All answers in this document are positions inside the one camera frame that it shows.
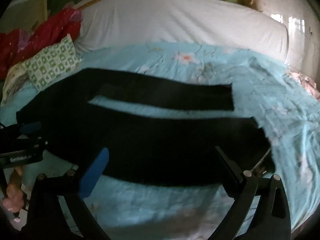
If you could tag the red pillow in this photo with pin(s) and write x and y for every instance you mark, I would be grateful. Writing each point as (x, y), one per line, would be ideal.
(37, 37)

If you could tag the person's left hand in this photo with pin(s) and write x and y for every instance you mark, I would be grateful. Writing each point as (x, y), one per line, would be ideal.
(11, 195)

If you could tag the black pants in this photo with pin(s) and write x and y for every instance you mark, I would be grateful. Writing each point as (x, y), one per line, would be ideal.
(150, 142)

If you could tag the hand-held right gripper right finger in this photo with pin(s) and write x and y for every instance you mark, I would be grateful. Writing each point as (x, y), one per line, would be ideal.
(231, 172)

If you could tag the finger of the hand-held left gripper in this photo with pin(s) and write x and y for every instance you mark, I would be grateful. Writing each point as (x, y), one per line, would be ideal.
(30, 128)
(25, 147)

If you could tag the pale floral pillow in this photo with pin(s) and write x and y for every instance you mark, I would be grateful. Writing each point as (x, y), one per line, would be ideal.
(15, 80)

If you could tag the green patterned white cloth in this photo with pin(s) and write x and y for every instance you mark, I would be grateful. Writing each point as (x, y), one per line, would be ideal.
(52, 60)

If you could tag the pink floral cloth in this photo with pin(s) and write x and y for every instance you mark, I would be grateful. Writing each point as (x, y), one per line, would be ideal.
(307, 82)

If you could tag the blue floral bedsheet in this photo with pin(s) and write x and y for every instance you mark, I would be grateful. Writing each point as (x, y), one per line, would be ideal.
(175, 205)

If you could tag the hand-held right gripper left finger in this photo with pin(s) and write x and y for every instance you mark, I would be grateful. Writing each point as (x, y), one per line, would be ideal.
(94, 173)

